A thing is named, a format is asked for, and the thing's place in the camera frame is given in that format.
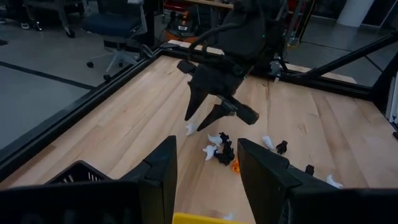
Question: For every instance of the small white ghost figure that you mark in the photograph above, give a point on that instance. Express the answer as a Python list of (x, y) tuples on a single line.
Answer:
[(229, 216), (334, 181), (215, 139), (267, 141), (210, 152), (190, 128)]

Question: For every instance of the black slotted plastic basket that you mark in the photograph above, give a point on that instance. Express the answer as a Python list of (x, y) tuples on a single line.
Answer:
[(77, 169)]

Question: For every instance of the blue office chair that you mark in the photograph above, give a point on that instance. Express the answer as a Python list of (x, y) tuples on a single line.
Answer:
[(112, 25)]

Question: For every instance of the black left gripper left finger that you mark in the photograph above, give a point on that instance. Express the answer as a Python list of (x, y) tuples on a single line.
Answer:
[(164, 174)]

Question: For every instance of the yellow slotted plastic basket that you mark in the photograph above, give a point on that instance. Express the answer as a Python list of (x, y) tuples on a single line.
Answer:
[(192, 219)]

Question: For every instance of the small black halloween figure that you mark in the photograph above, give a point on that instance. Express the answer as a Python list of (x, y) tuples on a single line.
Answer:
[(309, 169), (224, 137), (221, 158), (229, 150), (282, 147)]

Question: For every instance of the small orange pumpkin figure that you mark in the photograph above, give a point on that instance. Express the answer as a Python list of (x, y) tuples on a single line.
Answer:
[(235, 166)]

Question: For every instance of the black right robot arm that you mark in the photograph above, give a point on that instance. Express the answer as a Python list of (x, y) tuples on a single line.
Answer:
[(245, 34)]

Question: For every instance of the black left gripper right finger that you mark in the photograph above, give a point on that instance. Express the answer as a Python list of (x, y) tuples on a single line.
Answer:
[(267, 186)]

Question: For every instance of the orange black shop vacuum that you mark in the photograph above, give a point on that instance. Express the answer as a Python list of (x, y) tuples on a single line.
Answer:
[(182, 31)]

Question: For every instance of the white round column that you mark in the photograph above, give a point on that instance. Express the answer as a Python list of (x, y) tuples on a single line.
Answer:
[(354, 12)]

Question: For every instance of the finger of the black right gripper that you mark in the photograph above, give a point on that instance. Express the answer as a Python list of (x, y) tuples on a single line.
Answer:
[(194, 98), (217, 113)]

